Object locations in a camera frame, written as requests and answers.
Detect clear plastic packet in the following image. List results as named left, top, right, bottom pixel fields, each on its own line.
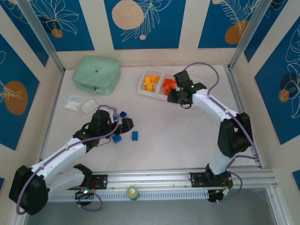
left=80, top=99, right=98, bottom=115
left=64, top=95, right=84, bottom=111

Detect white three-compartment tray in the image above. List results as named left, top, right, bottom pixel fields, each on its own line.
left=137, top=67, right=203, bottom=101

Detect mint green zipper pouch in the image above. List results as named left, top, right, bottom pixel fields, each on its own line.
left=72, top=55, right=122, bottom=96

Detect green tape roll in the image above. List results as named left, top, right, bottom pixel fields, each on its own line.
left=126, top=186, right=139, bottom=201

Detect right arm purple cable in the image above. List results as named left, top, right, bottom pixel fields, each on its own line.
left=183, top=62, right=260, bottom=204

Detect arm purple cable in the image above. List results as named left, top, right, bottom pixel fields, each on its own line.
left=183, top=62, right=260, bottom=204
left=14, top=105, right=121, bottom=215

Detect aluminium side rail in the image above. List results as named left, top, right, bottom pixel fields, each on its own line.
left=226, top=65, right=262, bottom=168
left=38, top=70, right=64, bottom=162

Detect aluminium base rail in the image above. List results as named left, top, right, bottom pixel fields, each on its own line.
left=92, top=167, right=275, bottom=190

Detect white slotted cable duct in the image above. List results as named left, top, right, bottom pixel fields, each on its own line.
left=44, top=189, right=209, bottom=202

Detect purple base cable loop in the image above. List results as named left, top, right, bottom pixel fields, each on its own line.
left=78, top=187, right=104, bottom=212

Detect aluminium frame post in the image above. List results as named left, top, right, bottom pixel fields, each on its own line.
left=17, top=0, right=65, bottom=73
left=228, top=0, right=270, bottom=70

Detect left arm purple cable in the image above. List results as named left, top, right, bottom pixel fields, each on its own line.
left=14, top=105, right=121, bottom=215

